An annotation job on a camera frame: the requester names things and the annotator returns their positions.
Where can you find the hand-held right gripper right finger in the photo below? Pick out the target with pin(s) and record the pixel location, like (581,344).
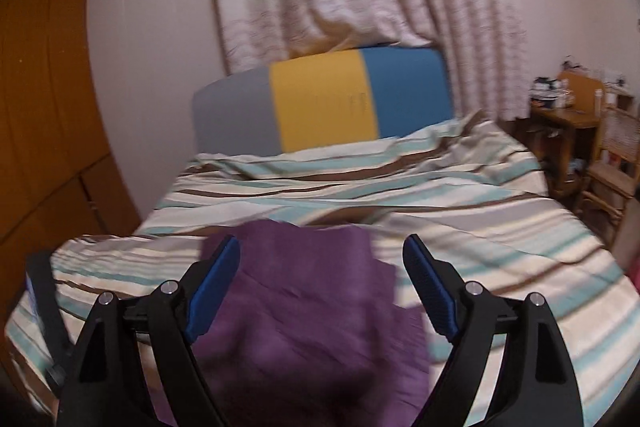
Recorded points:
(432,289)

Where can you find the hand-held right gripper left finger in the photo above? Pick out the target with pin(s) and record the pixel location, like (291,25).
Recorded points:
(212,292)

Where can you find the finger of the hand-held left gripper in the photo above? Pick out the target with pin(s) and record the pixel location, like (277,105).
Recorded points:
(50,307)

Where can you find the purple quilted jacket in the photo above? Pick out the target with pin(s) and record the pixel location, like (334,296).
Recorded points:
(310,307)

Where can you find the striped bed cover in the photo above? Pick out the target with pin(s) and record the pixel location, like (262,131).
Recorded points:
(450,217)

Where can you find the wooden wardrobe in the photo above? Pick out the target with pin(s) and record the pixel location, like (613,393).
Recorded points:
(45,107)

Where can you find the wicker wooden chair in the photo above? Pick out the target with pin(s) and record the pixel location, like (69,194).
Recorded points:
(607,187)

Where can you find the wooden desk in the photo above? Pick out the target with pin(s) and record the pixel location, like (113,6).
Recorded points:
(565,117)

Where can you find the grey yellow blue headboard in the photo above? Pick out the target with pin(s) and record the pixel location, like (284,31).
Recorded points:
(320,102)

